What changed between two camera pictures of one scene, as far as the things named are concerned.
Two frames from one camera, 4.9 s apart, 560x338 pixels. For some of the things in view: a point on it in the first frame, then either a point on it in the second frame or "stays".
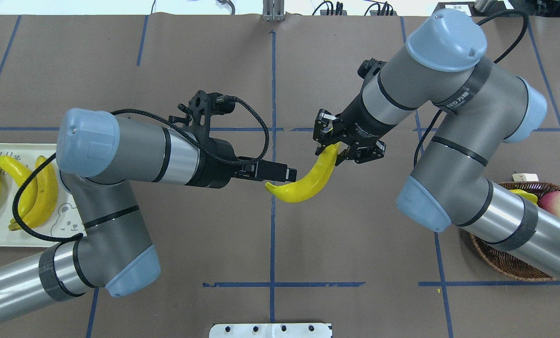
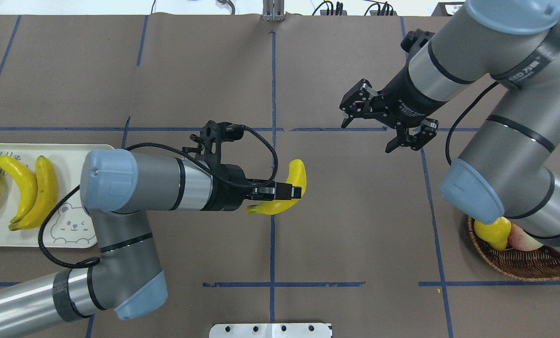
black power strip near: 386,10 stays
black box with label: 468,8 stays
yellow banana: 26,199 stays
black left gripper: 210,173 → 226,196
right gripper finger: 377,149 → 429,128
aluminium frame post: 273,10 stays
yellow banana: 47,194 stays
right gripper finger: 323,119 → 356,103
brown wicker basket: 507,261 stays
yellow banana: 309,184 → 297,176
